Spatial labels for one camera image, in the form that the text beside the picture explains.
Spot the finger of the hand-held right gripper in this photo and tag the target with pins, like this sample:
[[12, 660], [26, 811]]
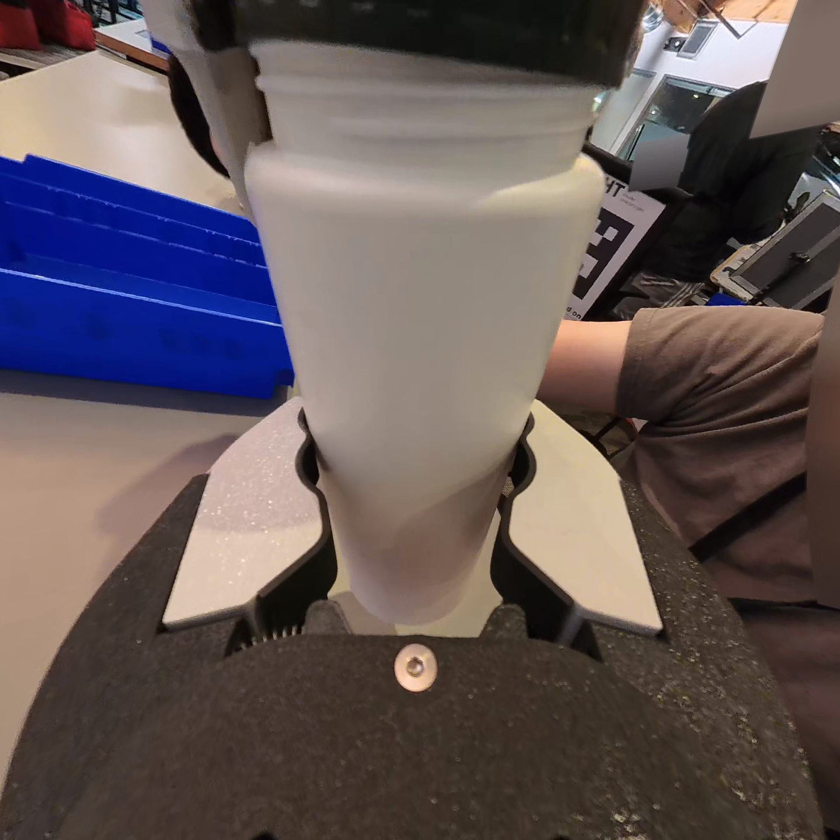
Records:
[[229, 98]]

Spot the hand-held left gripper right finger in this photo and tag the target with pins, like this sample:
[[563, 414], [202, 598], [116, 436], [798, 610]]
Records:
[[584, 538]]

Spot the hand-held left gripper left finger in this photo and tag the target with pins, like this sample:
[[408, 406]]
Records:
[[256, 525]]

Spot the black bottle lid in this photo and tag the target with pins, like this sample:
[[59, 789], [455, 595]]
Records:
[[426, 26]]

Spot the blue plastic bin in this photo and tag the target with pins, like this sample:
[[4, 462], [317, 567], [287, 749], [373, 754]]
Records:
[[131, 315]]

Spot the white plastic bottle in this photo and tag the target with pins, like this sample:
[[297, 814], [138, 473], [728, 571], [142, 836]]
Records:
[[420, 328]]

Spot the red bag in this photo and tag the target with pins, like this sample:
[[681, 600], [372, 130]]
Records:
[[39, 26]]

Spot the person's brown grey shirt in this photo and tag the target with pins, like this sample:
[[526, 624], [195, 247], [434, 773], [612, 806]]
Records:
[[722, 426]]

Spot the small marker sign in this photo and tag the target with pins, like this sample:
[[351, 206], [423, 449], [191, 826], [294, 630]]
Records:
[[610, 249]]

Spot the silver equipment case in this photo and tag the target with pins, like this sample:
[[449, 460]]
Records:
[[787, 262]]

